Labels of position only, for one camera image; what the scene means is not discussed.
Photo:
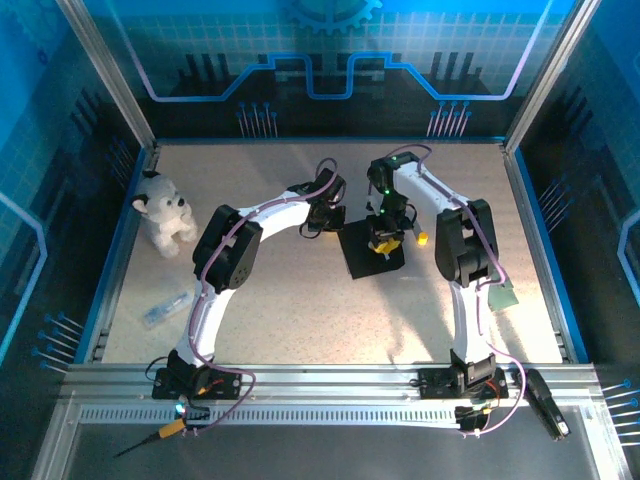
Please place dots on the blue edged table side rail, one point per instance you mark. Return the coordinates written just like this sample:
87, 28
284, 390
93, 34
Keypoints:
116, 250
523, 192

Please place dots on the black controller box with LED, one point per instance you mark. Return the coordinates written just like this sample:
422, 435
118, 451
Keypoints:
197, 414

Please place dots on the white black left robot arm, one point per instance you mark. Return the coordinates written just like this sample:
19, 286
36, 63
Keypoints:
225, 250

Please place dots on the aluminium corner post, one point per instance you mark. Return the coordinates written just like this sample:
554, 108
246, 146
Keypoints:
110, 75
550, 75

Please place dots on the yellow glue stick cap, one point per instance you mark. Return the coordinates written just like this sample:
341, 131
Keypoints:
423, 240

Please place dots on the grey white plush husky toy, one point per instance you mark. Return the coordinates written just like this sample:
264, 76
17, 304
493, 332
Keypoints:
160, 215

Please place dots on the black handheld device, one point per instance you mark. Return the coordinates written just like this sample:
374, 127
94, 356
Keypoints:
547, 410

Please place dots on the black paper envelope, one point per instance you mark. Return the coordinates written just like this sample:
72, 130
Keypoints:
360, 255

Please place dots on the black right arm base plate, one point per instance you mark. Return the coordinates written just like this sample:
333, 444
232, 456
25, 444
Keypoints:
435, 385

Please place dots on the long aluminium frame rail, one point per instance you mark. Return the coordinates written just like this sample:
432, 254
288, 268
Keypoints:
325, 382

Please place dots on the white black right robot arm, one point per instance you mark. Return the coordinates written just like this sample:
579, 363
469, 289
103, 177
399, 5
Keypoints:
465, 245

